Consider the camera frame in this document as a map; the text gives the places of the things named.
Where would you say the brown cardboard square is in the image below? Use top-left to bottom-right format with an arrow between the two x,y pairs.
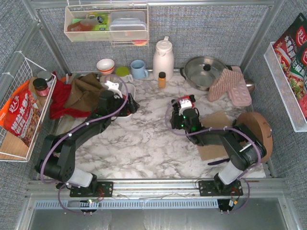
201,111 -> 232,128

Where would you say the pink striped cloth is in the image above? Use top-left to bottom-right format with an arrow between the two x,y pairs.
208,69 -> 244,102

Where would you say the red coffee capsule cluster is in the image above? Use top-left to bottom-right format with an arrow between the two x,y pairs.
180,95 -> 190,100

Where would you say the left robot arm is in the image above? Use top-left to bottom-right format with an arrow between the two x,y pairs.
35,90 -> 140,188

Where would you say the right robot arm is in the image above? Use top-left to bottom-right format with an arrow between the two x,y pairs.
170,108 -> 267,190

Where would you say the white rectangular storage basket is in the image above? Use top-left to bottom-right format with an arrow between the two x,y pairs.
115,83 -> 136,119

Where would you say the black coffee capsule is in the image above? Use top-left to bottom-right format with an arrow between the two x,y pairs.
171,99 -> 177,107
189,94 -> 196,103

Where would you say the white mesh basket right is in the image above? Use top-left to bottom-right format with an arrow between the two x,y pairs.
263,42 -> 307,133

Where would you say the green lidded white cup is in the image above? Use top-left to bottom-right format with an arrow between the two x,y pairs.
115,66 -> 133,83

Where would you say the blue mug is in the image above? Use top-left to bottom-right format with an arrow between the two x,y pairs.
130,60 -> 149,80

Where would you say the brown cardboard sheet right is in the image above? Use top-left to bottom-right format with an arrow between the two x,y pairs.
197,145 -> 228,161

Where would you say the orange spice bottle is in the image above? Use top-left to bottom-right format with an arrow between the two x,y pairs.
158,72 -> 166,89

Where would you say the white orange striped bowl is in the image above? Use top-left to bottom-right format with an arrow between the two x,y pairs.
96,58 -> 115,75

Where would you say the brown cloth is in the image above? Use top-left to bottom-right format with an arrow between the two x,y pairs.
64,73 -> 105,112

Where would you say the steel pot with glass lid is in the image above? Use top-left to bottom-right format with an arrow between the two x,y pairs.
179,56 -> 233,92

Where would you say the white thermos jug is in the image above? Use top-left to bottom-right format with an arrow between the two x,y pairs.
153,36 -> 175,82

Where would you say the pink egg tray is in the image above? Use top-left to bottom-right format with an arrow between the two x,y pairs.
227,78 -> 252,107

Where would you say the pink yellow sponge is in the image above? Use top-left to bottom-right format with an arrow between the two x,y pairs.
132,40 -> 148,46

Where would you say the round wooden board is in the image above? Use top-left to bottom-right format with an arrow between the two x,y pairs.
237,112 -> 273,163

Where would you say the steel cup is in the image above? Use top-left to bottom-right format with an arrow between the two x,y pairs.
245,78 -> 256,93

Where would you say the red cloth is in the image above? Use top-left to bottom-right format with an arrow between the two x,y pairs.
49,77 -> 91,120

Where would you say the clear plastic container stack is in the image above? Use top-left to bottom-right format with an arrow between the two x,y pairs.
109,11 -> 147,41

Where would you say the green labelled packet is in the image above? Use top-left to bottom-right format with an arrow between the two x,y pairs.
86,12 -> 110,31

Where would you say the silver lid glass jar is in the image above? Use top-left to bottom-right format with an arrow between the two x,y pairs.
37,70 -> 53,88

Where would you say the dark lid glass jar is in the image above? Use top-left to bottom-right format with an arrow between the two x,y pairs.
33,78 -> 49,97

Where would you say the orange liquid bottle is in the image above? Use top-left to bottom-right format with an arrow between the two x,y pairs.
67,19 -> 98,32

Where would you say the orange snack bag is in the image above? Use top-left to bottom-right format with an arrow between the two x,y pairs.
0,81 -> 40,147

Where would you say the red seasoning packet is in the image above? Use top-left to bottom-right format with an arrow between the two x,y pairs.
273,13 -> 307,118

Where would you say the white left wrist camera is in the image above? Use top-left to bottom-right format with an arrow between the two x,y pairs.
105,80 -> 122,97

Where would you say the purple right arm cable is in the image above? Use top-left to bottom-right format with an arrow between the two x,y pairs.
165,99 -> 262,214

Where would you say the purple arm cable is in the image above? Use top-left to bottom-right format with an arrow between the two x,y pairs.
165,99 -> 262,214
39,73 -> 129,215

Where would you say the purple spatula handle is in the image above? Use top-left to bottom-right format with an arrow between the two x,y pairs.
208,158 -> 230,166

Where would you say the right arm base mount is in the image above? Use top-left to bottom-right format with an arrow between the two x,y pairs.
198,174 -> 243,196

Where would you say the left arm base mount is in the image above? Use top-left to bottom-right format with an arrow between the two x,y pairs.
70,181 -> 114,198

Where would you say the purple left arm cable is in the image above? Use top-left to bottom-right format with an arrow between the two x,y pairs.
39,73 -> 129,215

